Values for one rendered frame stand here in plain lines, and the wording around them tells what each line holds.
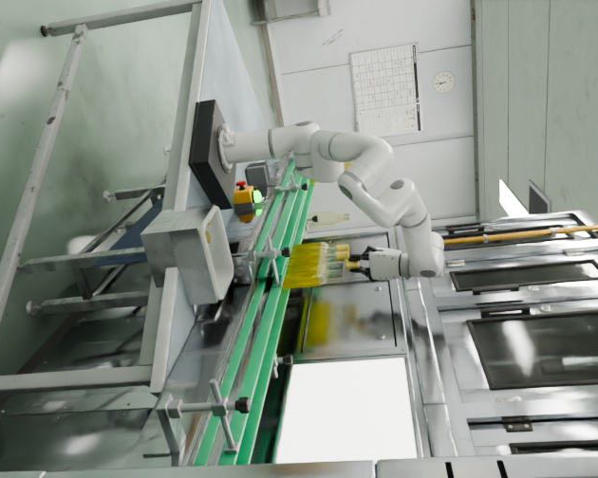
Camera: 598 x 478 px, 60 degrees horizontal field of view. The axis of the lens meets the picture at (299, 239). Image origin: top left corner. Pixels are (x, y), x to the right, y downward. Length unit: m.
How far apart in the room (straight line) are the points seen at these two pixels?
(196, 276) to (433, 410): 0.68
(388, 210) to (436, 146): 6.30
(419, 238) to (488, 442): 0.55
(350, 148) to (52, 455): 1.12
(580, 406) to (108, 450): 1.16
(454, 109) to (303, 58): 2.17
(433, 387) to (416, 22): 6.33
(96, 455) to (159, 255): 0.53
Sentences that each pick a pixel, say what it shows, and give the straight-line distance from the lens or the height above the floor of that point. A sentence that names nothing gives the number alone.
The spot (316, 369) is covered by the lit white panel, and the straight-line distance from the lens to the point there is 1.48.
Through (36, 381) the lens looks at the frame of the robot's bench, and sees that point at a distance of 1.51.
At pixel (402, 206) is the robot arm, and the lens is 1.39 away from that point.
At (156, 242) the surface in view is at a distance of 1.37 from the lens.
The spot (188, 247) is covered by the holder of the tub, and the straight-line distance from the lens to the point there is 1.35.
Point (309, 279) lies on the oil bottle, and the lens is 1.67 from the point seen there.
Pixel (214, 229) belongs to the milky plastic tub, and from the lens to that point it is 1.49.
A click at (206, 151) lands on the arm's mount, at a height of 0.80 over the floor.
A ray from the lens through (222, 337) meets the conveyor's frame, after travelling 1.37.
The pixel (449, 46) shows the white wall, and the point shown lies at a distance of 7.45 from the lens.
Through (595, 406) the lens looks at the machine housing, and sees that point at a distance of 1.43.
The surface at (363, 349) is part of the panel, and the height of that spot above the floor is 1.19.
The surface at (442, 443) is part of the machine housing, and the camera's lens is 1.27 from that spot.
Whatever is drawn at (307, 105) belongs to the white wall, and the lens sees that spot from 7.48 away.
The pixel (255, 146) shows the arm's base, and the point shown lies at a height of 0.93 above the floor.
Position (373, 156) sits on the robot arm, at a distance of 1.40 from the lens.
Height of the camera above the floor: 1.28
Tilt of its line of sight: 9 degrees down
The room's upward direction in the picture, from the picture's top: 84 degrees clockwise
